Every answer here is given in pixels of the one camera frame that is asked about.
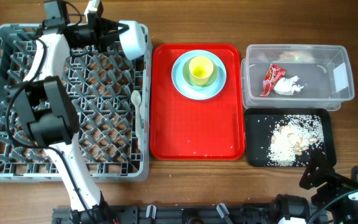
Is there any white plastic spoon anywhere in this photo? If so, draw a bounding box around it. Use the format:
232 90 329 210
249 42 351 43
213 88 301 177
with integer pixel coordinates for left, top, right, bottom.
131 90 142 150

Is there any red plastic tray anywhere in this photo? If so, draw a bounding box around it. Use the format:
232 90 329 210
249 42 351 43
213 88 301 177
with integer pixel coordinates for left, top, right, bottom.
149 43 245 161

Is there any left black cable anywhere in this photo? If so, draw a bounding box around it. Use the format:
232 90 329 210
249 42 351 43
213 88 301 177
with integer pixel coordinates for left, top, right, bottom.
4 0 99 224

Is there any spilled rice pile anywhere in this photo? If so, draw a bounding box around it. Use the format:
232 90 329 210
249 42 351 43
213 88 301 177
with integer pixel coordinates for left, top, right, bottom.
267 114 324 167

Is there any light blue bowl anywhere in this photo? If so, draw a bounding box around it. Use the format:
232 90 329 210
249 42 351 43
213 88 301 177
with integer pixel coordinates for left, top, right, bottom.
119 20 146 60

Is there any clear plastic bin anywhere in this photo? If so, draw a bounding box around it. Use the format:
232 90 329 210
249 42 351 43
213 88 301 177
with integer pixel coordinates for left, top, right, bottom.
241 44 355 111

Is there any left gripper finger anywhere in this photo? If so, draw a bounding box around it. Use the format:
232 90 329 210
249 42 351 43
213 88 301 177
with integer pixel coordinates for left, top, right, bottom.
101 18 129 33
99 30 125 52

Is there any red strawberry snack wrapper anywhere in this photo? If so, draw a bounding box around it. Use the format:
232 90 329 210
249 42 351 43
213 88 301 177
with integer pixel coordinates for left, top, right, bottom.
260 64 286 97

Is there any green bowl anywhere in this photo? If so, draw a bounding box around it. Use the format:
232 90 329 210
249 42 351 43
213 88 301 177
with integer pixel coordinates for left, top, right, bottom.
183 57 219 88

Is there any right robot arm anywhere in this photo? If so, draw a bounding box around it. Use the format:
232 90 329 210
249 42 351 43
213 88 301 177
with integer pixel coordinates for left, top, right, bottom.
269 149 358 223

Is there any light blue plate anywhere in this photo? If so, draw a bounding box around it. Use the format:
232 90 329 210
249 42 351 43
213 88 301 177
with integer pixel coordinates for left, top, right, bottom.
172 50 227 100

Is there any grey dishwasher rack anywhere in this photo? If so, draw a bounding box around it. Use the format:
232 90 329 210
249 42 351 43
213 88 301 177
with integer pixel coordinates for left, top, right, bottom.
0 24 153 182

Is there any yellow plastic cup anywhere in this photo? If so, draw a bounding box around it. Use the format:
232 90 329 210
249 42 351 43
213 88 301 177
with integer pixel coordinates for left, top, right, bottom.
189 56 214 86

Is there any white tissue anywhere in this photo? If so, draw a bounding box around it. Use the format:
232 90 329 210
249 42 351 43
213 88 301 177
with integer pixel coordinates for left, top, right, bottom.
273 76 304 96

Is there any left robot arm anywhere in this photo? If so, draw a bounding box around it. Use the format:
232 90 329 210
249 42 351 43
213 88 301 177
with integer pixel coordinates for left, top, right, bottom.
6 1 129 223

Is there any black tray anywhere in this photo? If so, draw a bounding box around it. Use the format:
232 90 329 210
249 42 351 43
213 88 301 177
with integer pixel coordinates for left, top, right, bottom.
245 108 337 167

